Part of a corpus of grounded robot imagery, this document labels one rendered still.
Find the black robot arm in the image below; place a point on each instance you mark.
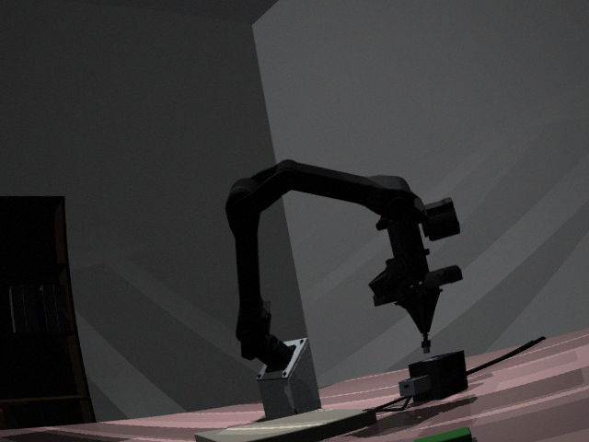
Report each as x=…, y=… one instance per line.
x=389, y=196

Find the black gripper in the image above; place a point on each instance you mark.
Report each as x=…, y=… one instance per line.
x=420, y=300

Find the green rectangular block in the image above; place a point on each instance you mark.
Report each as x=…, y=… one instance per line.
x=460, y=435

